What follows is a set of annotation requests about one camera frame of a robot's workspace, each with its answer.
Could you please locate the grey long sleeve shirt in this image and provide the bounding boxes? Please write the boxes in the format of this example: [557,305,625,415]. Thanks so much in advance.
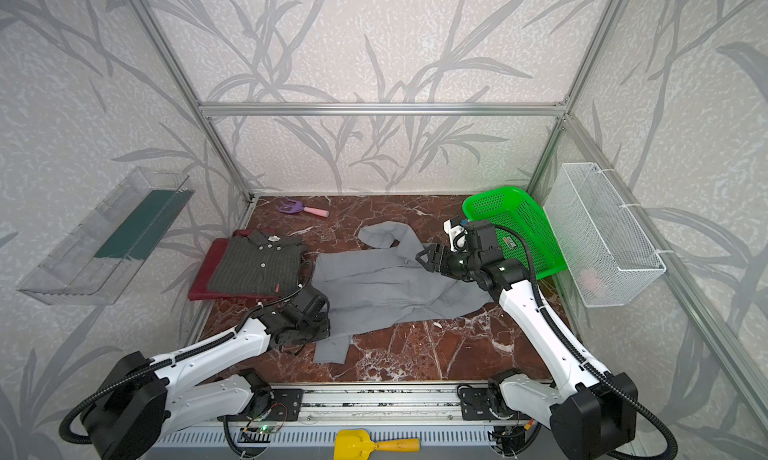
[312,221,491,364]

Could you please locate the green plastic basket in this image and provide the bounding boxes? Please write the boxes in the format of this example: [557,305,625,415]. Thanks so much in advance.
[462,186,567,280]

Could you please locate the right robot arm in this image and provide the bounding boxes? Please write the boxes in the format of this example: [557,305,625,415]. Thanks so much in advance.
[416,218,637,459]

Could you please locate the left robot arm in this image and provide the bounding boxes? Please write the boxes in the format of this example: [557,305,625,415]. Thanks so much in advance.
[59,286,330,459]

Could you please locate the dark striped folded shirt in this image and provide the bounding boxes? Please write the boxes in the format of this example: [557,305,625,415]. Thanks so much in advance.
[206,231,307,297]

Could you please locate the maroon folded shirt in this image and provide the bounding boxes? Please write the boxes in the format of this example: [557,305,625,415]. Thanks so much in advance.
[187,229,276,301]

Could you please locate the purple pink toy rake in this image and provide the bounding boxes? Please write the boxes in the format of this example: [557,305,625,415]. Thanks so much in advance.
[277,198,330,218]

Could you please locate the yellow toy shovel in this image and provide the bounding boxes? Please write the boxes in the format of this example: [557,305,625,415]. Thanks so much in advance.
[333,430,421,460]

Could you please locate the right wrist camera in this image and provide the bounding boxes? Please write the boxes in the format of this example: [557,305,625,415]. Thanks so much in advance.
[443,217,466,252]

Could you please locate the pink object in wire basket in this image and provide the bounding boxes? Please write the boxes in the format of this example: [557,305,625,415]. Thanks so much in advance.
[579,268,607,297]

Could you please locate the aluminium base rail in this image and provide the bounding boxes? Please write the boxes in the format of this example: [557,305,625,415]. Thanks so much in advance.
[254,375,564,426]

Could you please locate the white wire wall basket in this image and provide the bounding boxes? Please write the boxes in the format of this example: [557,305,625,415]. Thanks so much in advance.
[544,162,667,308]

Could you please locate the clear plastic wall bin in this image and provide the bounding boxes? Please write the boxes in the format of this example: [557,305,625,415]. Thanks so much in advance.
[18,167,195,306]

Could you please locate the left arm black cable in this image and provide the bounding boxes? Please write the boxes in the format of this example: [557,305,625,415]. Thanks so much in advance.
[58,258,316,446]

